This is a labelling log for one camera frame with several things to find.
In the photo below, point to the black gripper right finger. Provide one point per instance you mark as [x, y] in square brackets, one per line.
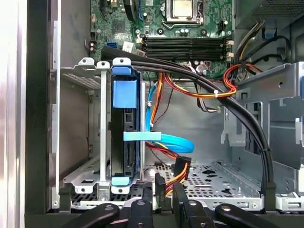
[194, 213]

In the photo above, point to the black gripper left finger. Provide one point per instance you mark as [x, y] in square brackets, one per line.
[140, 213]

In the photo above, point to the hard disk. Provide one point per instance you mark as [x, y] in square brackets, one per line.
[124, 95]

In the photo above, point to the metal disk bay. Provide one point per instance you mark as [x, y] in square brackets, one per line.
[103, 118]

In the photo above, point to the metal optical drive cage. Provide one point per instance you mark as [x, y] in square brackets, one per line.
[280, 114]

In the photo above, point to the black PC case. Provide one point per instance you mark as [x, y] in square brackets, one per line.
[38, 118]

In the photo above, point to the black RAM slot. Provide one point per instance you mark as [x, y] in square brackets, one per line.
[185, 46]
[185, 51]
[209, 57]
[185, 41]

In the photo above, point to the white barcode label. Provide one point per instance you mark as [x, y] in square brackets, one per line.
[128, 46]

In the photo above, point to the green motherboard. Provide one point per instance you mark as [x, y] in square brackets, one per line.
[107, 35]

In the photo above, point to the CPU socket with metal cover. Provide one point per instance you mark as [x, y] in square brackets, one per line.
[183, 22]

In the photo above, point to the silver CPU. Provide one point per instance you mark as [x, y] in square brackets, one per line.
[182, 8]

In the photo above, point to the grey power supply unit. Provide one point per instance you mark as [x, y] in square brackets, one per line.
[273, 12]

